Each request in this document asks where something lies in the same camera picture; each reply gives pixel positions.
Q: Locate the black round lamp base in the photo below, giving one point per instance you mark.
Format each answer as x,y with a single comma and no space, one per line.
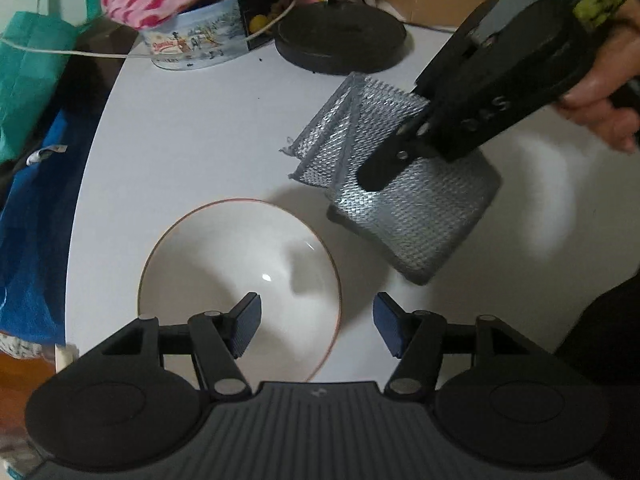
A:
340,35

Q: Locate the blue woven bag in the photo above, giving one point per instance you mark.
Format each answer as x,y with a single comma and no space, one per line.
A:
30,240

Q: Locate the printed round tin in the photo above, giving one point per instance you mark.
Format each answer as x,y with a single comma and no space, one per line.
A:
195,35

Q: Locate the person's right hand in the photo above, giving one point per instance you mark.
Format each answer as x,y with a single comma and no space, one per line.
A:
595,95

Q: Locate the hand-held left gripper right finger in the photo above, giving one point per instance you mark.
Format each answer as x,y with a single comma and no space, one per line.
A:
387,325

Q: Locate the grey mesh scrubbing cloth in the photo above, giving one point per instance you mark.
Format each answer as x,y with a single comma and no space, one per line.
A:
425,220

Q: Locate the person's dark clothing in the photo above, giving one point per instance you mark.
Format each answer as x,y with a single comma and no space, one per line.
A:
607,330

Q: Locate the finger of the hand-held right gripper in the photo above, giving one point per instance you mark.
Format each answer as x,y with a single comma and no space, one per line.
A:
385,170

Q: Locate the teal fabric bag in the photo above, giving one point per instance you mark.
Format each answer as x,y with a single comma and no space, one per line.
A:
30,70

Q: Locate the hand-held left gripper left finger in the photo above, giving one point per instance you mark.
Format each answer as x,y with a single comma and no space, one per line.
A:
247,325

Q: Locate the white ceramic bowl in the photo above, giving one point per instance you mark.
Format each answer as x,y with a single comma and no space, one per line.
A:
225,260

